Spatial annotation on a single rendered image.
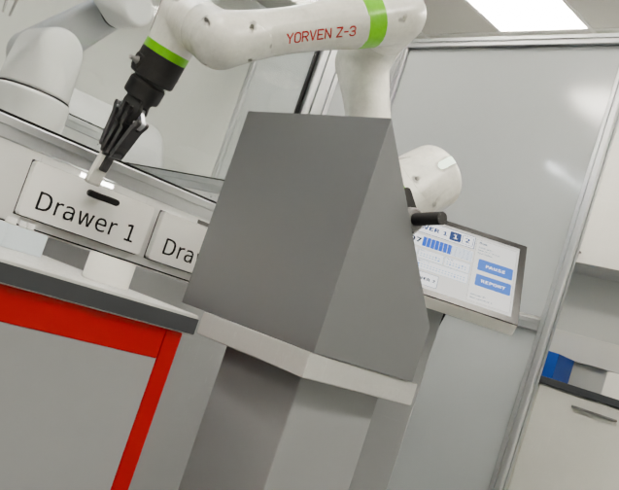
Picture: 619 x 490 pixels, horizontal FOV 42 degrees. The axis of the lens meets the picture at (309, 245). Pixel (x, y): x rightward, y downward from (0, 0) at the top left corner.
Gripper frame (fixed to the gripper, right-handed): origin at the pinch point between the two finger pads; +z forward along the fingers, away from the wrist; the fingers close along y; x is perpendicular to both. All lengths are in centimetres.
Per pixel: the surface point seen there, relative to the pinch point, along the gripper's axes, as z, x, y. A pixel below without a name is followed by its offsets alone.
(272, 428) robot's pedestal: 12, 13, 65
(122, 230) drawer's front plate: 10.6, 11.7, 0.4
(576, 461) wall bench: 44, 287, -7
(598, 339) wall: -1, 359, -67
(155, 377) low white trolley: 9, -10, 61
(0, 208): 14.8, -14.2, 0.2
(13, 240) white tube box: 9.5, -22.1, 27.3
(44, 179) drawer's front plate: 6.5, -8.8, -1.0
